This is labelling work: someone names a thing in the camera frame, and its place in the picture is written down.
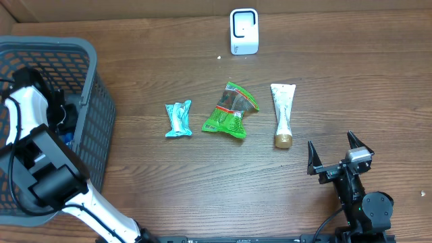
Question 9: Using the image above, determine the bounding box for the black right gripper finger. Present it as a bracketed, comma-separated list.
[347, 130, 375, 155]
[307, 140, 323, 175]

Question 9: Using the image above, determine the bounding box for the blue snack packet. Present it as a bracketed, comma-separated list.
[61, 132, 74, 147]

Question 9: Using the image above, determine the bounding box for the white tube gold cap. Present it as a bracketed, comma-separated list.
[271, 84, 296, 149]

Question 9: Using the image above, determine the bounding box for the green snack packet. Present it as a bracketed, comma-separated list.
[202, 82, 259, 139]

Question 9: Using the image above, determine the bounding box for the teal packet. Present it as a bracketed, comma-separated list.
[165, 100, 192, 138]

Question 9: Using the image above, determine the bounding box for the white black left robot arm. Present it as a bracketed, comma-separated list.
[1, 67, 153, 242]

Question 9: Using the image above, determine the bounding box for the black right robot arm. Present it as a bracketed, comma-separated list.
[307, 131, 396, 242]

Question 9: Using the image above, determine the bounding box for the white barcode scanner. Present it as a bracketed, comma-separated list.
[229, 8, 259, 55]

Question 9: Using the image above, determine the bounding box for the grey plastic mesh basket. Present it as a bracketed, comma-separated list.
[0, 36, 117, 227]

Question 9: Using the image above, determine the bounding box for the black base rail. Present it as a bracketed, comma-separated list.
[140, 227, 342, 243]

